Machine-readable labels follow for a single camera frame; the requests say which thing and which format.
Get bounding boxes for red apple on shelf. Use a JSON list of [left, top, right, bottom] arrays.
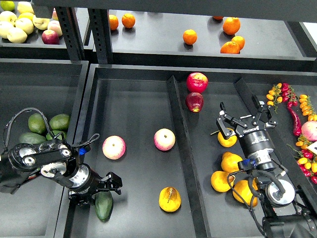
[[42, 29, 59, 45]]

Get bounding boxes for green avocado centre right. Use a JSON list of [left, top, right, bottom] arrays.
[[46, 130, 67, 140]]

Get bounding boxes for yellow pear top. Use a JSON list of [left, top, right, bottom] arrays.
[[210, 130, 237, 148]]

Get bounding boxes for yellow pear bottom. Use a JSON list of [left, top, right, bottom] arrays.
[[232, 180, 258, 207]]

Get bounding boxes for red chili pepper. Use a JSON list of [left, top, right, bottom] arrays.
[[287, 102, 302, 136]]

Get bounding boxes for orange on shelf front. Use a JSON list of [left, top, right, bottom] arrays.
[[220, 41, 240, 54]]

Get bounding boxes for black tray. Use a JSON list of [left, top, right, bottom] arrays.
[[65, 64, 317, 238], [0, 59, 88, 238]]

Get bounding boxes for orange on shelf left edge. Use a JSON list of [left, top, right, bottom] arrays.
[[108, 14, 119, 31]]

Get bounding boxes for green avocado top right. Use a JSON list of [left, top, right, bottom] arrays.
[[49, 114, 70, 131]]

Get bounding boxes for pale yellow apple front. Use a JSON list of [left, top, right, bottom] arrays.
[[7, 27, 27, 44]]

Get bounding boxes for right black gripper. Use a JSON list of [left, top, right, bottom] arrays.
[[216, 94, 278, 171]]

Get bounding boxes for black left tray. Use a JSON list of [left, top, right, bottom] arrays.
[[0, 59, 88, 238]]

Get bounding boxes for pink apple left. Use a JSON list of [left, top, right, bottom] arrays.
[[102, 135, 126, 160]]

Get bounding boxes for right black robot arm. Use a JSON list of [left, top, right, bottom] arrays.
[[216, 95, 317, 238]]

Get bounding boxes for black middle tray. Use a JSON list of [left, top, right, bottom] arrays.
[[65, 64, 317, 238]]

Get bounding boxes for dark red apple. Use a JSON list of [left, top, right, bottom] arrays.
[[185, 92, 204, 113]]

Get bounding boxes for orange on shelf centre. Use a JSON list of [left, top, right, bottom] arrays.
[[183, 29, 198, 45]]

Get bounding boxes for orange cherry tomato vine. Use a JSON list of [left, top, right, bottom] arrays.
[[299, 94, 317, 121]]

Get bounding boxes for bright red apple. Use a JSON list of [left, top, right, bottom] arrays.
[[186, 72, 209, 93]]

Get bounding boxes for pink apple at right edge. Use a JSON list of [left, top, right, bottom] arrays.
[[301, 121, 317, 142]]

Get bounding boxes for large orange on shelf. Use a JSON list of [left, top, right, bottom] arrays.
[[222, 17, 241, 35]]

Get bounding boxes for dark green avocado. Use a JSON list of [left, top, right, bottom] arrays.
[[19, 132, 47, 144], [95, 191, 113, 222]]

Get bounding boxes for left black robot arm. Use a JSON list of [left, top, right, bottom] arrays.
[[0, 108, 122, 205]]

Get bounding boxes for green avocado top left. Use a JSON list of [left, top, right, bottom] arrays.
[[28, 113, 47, 134]]

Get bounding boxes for orange on shelf right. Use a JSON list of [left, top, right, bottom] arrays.
[[231, 36, 245, 50]]

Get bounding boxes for yellow pear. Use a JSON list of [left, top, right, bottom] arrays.
[[158, 186, 181, 212], [221, 151, 243, 173], [232, 180, 258, 207], [210, 130, 237, 148], [211, 171, 235, 192]]

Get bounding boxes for black shelf post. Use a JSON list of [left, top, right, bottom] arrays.
[[88, 8, 114, 64]]

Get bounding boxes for cherry tomato vine left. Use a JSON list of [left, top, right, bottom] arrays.
[[266, 83, 283, 112]]

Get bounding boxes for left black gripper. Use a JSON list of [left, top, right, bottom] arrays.
[[67, 164, 122, 206]]

